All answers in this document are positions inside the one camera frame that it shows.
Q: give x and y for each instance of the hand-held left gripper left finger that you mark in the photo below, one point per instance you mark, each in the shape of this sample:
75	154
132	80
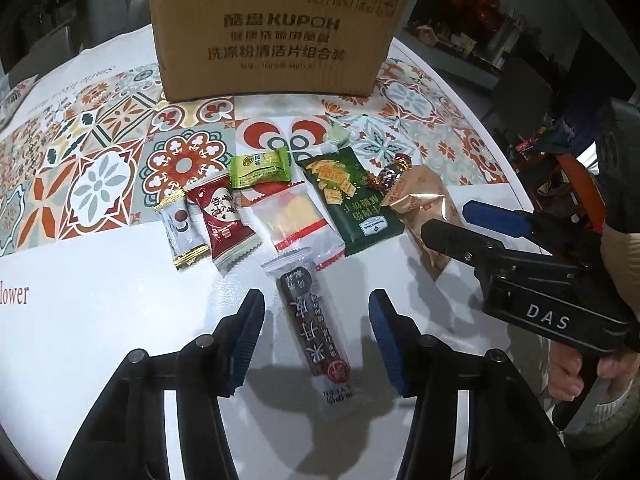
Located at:
247	342

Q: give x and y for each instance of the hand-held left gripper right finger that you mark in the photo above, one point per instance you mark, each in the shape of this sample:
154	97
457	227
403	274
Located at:
387	342

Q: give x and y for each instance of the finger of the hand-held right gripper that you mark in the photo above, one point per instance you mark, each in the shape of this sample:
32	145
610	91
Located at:
495	217
450	237

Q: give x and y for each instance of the tan crinkled snack packet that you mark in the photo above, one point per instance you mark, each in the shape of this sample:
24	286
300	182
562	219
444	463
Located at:
420	195

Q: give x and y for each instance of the long dark snack bar packet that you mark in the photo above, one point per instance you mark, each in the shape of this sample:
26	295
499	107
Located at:
315	325

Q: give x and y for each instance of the colourful foil candy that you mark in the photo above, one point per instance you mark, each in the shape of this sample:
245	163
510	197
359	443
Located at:
392	172

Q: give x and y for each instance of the dark green cracker packet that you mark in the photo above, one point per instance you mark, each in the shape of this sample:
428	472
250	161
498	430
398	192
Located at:
350	210

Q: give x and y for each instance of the red snack packet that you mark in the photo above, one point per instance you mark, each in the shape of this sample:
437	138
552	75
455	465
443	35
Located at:
220	220

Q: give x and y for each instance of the clear packet with yellow snack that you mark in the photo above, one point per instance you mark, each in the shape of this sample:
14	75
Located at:
295	220

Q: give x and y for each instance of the silver gold candy packet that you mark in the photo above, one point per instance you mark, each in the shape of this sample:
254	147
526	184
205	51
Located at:
177	230

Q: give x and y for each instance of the pale green candy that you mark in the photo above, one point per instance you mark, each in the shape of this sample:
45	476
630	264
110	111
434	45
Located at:
334	136

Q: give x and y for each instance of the green snack packet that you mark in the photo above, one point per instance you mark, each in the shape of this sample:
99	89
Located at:
260	167

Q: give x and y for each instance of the brown cardboard box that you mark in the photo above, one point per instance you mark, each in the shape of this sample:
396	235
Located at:
280	35

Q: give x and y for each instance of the person's right forearm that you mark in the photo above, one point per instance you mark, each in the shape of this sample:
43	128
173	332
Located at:
610	410

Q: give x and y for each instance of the person's right hand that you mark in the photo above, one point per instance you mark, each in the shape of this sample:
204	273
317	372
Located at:
567	375

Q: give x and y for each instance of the person's cream sweater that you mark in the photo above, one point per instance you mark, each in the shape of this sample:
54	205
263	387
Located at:
622	270

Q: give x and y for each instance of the dark dining chair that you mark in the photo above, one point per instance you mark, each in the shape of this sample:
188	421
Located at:
522	90

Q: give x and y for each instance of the white low cabinet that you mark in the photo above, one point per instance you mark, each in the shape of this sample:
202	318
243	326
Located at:
450	55

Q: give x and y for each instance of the tile patterned tablecloth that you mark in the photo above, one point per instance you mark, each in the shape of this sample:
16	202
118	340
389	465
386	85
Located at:
75	310

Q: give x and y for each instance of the red foil balloons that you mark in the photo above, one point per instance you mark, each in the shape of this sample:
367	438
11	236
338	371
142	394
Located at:
475	2

